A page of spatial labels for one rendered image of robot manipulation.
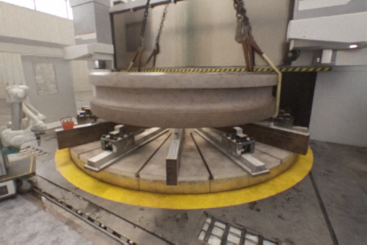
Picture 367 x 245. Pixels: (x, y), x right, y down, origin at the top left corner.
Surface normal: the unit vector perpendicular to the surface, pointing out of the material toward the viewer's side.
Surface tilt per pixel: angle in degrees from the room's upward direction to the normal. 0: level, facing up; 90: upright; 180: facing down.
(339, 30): 90
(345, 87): 90
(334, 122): 90
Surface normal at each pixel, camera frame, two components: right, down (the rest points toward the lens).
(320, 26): -0.45, 0.18
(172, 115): -0.07, 0.19
